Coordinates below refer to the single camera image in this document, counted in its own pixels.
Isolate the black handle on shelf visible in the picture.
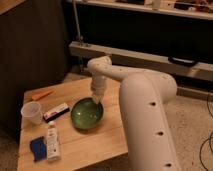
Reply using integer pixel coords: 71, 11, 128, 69
168, 57, 198, 67

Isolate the white tube bottle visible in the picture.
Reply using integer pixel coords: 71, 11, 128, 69
46, 121, 60, 162

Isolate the blue folded cloth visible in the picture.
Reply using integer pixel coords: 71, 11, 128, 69
30, 136, 47, 162

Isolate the black floor cable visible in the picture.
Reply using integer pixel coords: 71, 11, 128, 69
199, 96, 213, 164

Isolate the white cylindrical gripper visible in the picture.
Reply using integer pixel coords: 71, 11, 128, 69
91, 75, 106, 104

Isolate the white wooden shelf beam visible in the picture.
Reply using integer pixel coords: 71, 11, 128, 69
69, 41, 213, 81

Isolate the orange marker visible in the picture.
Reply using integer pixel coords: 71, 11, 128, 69
31, 90, 53, 101

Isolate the translucent plastic cup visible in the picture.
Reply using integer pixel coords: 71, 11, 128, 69
21, 101, 43, 125

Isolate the black white red box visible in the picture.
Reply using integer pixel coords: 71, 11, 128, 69
43, 103, 70, 122

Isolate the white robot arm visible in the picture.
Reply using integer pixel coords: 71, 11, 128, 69
87, 56, 181, 171

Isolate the green ceramic bowl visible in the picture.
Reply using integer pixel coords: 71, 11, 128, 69
71, 97, 104, 130

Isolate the metal stand pole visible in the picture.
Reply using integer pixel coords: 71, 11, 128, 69
72, 0, 84, 72

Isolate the small wooden table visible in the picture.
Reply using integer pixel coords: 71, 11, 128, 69
17, 78, 127, 171

